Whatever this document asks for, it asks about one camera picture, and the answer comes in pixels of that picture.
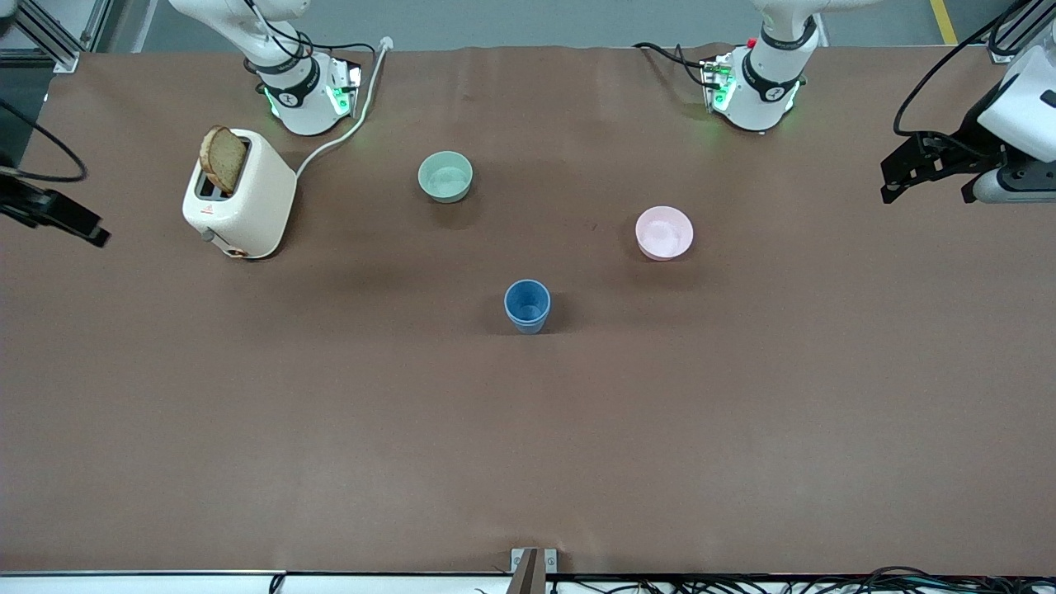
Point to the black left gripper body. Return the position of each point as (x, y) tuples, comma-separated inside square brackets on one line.
[(979, 142)]

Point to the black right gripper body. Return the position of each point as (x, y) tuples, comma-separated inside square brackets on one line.
[(18, 203)]

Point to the green-lit arm base board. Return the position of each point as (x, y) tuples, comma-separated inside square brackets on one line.
[(342, 89), (716, 82)]

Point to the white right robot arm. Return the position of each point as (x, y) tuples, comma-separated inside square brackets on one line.
[(301, 111)]

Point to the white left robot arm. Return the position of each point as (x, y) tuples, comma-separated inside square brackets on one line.
[(763, 95)]

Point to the brown toast slice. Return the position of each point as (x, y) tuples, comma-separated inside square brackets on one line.
[(223, 158)]

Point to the cream white toaster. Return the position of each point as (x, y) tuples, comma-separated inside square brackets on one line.
[(256, 206)]

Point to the pink bowl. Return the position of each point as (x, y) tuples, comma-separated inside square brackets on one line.
[(664, 233)]

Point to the white table edge panel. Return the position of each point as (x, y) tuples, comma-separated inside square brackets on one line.
[(140, 584)]

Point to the green bowl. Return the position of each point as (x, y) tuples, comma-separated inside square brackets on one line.
[(445, 176)]

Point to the aluminium frame profile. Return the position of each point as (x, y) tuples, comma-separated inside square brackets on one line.
[(1019, 25), (49, 37)]

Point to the metal table edge bracket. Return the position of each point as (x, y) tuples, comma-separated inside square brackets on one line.
[(533, 565)]

